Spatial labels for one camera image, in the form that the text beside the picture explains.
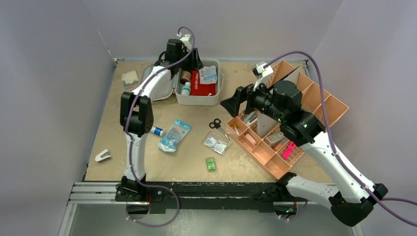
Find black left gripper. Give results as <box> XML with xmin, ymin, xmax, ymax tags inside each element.
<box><xmin>177</xmin><ymin>49</ymin><xmax>203</xmax><ymax>72</ymax></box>

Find brown bottle orange cap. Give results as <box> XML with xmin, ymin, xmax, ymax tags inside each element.
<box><xmin>180</xmin><ymin>71</ymin><xmax>192</xmax><ymax>85</ymax></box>

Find white blue mask packet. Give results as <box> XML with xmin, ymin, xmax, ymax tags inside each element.
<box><xmin>199</xmin><ymin>65</ymin><xmax>217</xmax><ymax>85</ymax></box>

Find grey medicine case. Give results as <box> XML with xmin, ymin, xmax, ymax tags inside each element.
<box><xmin>150</xmin><ymin>59</ymin><xmax>224</xmax><ymax>106</ymax></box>

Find red fabric pouch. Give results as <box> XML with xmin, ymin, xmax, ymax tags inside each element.
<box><xmin>190</xmin><ymin>70</ymin><xmax>217</xmax><ymax>96</ymax></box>

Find clear white cap bottle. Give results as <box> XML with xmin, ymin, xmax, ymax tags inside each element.
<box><xmin>180</xmin><ymin>82</ymin><xmax>191</xmax><ymax>95</ymax></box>

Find blue clear wipes packet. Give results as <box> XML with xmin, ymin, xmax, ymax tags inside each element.
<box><xmin>157</xmin><ymin>119</ymin><xmax>192</xmax><ymax>152</ymax></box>

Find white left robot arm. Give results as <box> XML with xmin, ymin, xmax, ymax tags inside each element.
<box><xmin>117</xmin><ymin>39</ymin><xmax>203</xmax><ymax>201</ymax></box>

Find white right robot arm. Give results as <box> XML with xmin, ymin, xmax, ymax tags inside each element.
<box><xmin>242</xmin><ymin>81</ymin><xmax>388</xmax><ymax>227</ymax></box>

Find grey stapler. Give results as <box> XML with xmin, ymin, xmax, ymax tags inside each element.
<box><xmin>243</xmin><ymin>111</ymin><xmax>258</xmax><ymax>126</ymax></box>

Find yellow white marker pen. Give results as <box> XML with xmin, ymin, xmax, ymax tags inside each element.
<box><xmin>232</xmin><ymin>124</ymin><xmax>239</xmax><ymax>134</ymax></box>

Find pink eraser block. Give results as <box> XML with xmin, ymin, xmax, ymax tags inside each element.
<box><xmin>244</xmin><ymin>133</ymin><xmax>257</xmax><ymax>146</ymax></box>

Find red white card box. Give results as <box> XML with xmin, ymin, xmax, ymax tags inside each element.
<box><xmin>264</xmin><ymin>132</ymin><xmax>284</xmax><ymax>146</ymax></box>

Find clear bag of sachets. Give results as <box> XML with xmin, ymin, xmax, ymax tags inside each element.
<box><xmin>201</xmin><ymin>129</ymin><xmax>232</xmax><ymax>155</ymax></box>

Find white sponge pad stack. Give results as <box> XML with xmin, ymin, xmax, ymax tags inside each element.
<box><xmin>121</xmin><ymin>70</ymin><xmax>139</xmax><ymax>89</ymax></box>

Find peach plastic desk organizer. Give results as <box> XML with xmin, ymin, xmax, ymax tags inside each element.
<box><xmin>220</xmin><ymin>61</ymin><xmax>348</xmax><ymax>179</ymax></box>

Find pink sticky note block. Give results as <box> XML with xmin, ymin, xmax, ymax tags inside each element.
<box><xmin>281</xmin><ymin>142</ymin><xmax>297</xmax><ymax>160</ymax></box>

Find small green box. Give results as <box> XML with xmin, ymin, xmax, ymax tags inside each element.
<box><xmin>206</xmin><ymin>157</ymin><xmax>217</xmax><ymax>171</ymax></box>

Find white bottle blue label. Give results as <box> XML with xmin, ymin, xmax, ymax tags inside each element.
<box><xmin>151</xmin><ymin>126</ymin><xmax>166</xmax><ymax>138</ymax></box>

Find white staple remover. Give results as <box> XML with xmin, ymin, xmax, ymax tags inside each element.
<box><xmin>94</xmin><ymin>149</ymin><xmax>112</xmax><ymax>163</ymax></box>

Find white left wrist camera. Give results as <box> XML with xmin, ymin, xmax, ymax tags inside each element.
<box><xmin>177</xmin><ymin>32</ymin><xmax>193</xmax><ymax>51</ymax></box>

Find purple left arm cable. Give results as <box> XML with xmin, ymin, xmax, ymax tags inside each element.
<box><xmin>124</xmin><ymin>26</ymin><xmax>196</xmax><ymax>229</ymax></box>

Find black handled scissors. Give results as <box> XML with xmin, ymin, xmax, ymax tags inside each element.
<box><xmin>209</xmin><ymin>118</ymin><xmax>230</xmax><ymax>141</ymax></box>

